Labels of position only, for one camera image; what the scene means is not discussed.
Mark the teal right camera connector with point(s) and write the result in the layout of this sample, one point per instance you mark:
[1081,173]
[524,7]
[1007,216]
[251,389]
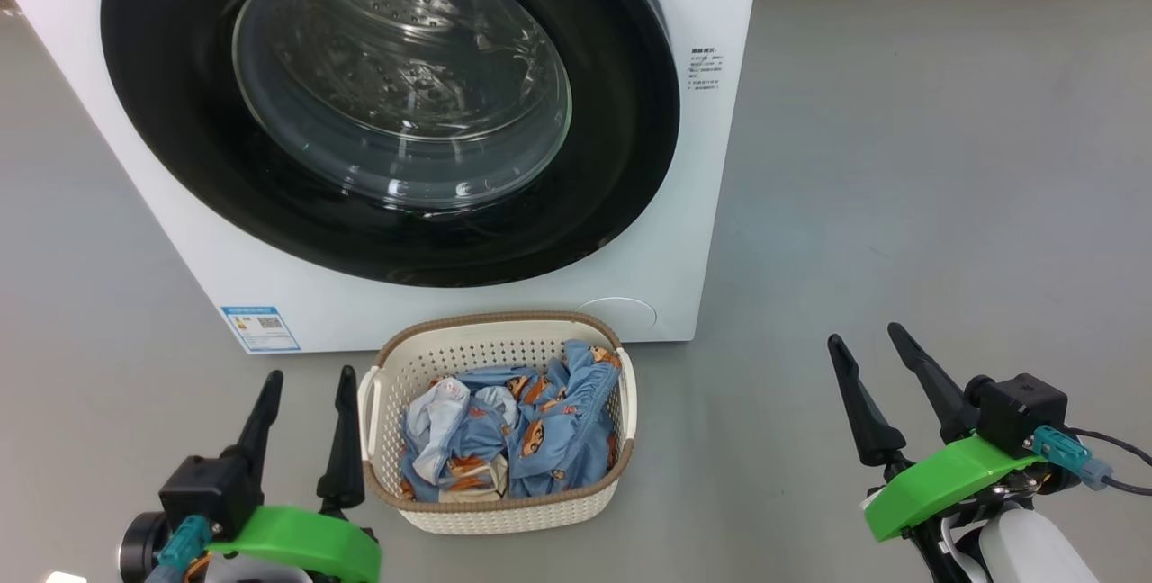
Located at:
[1066,452]

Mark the cream basket with brown rim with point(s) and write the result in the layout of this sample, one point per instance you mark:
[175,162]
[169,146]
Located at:
[486,345]

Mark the teal camera connector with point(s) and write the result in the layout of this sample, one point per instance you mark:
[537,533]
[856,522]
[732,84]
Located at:
[184,542]
[1066,452]

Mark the blue energy label sticker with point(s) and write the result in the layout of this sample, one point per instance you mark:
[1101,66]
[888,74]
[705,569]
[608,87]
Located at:
[261,328]

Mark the small printed text label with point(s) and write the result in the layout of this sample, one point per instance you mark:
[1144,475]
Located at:
[705,68]

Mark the teal left camera connector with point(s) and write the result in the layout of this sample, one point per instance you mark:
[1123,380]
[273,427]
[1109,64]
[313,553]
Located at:
[184,542]

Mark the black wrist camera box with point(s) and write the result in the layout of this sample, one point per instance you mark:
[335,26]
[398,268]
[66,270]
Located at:
[1021,408]
[207,488]

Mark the white garment with red print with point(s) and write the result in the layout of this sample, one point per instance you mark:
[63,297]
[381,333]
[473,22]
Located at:
[445,412]

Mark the round white filter cover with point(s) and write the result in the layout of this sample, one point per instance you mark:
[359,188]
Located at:
[616,315]

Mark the blue bear-print garment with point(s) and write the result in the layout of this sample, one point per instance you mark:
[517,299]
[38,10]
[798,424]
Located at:
[567,439]

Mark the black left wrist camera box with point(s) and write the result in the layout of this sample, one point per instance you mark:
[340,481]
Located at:
[207,488]

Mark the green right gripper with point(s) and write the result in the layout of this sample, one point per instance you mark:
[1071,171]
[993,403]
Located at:
[945,479]

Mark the white front-load washing machine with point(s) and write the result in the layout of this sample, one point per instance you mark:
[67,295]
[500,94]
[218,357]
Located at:
[702,205]

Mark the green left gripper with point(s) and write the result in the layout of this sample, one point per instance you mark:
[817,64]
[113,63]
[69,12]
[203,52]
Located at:
[297,542]

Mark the black round glass door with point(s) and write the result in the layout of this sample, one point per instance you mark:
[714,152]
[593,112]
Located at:
[405,97]

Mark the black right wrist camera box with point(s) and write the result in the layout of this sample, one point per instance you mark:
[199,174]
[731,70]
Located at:
[1021,408]

